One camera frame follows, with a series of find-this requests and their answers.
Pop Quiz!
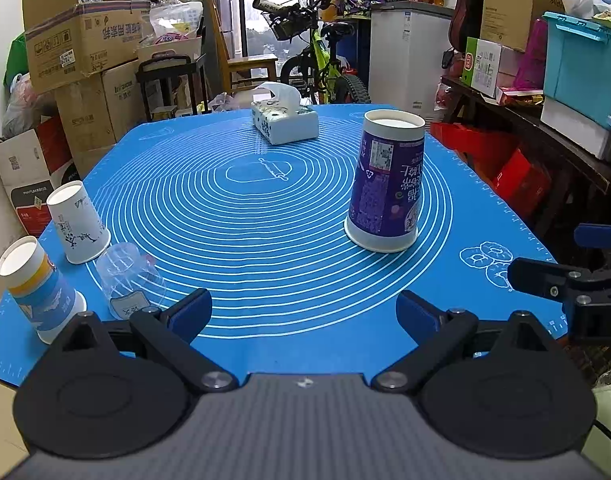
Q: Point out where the green and black bicycle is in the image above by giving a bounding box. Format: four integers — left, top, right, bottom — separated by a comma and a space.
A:
252, 0, 372, 106

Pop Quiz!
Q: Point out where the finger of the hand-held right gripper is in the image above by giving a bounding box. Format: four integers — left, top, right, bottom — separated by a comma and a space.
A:
574, 223, 611, 252
508, 257, 611, 307

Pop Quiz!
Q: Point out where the white and red cardboard box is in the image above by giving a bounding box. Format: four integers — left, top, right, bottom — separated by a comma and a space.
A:
0, 115, 81, 238

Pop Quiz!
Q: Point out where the large open cardboard box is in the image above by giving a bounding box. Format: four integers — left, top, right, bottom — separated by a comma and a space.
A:
22, 0, 153, 93

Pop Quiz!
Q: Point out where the yellow and blue paper cup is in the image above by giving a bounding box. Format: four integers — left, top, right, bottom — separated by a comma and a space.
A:
0, 235, 87, 345

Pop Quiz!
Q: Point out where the brown cardboard box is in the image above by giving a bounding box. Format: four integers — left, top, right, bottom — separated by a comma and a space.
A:
55, 57, 146, 163

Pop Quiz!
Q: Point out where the blue silicone baking mat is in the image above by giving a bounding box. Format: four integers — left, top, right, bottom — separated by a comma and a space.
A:
0, 104, 569, 386

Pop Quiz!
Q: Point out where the blue plastic storage bin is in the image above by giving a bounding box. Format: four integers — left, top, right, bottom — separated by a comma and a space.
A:
542, 11, 611, 128

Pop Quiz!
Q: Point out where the clear plastic cup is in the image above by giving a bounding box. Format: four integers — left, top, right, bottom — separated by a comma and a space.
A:
96, 242, 167, 320

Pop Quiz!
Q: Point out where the white ink-print paper cup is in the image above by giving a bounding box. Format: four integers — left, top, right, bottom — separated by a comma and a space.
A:
46, 180, 111, 265

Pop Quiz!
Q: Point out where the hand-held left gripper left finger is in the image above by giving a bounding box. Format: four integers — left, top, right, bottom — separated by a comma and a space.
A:
48, 288, 238, 394

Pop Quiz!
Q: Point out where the dark wooden side table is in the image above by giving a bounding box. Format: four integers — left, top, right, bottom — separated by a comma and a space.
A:
440, 76, 611, 241

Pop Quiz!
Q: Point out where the red paper bag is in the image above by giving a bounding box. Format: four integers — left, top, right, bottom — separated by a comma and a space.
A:
430, 121, 519, 181

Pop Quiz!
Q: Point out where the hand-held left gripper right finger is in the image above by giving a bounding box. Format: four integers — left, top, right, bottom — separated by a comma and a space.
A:
372, 290, 561, 394

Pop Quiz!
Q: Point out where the red gift box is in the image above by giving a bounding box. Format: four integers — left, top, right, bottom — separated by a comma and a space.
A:
490, 149, 552, 218

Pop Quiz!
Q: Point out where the grey plastic bag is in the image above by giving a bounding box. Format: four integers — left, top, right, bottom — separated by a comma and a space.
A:
2, 74, 56, 138

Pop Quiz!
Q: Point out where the tall cardboard box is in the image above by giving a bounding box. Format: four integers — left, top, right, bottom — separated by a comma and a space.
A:
480, 0, 566, 52

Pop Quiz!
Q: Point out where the white tissue box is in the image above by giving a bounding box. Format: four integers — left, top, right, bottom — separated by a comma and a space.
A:
250, 81, 319, 146

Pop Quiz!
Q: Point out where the white foam box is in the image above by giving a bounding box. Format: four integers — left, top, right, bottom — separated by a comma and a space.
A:
540, 96, 611, 162

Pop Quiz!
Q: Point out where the white chest freezer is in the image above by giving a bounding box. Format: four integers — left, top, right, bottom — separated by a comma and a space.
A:
369, 1, 456, 120

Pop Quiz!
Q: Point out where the purple paper cup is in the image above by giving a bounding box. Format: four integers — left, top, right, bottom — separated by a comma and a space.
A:
344, 109, 426, 253

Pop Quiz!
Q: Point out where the green and white carton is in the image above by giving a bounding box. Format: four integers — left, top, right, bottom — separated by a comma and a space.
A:
461, 37, 519, 99

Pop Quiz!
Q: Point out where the magenta bag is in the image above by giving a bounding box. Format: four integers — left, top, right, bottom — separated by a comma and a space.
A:
515, 17, 549, 90

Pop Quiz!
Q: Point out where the wooden chair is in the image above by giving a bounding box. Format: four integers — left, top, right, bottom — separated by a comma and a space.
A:
208, 0, 278, 96

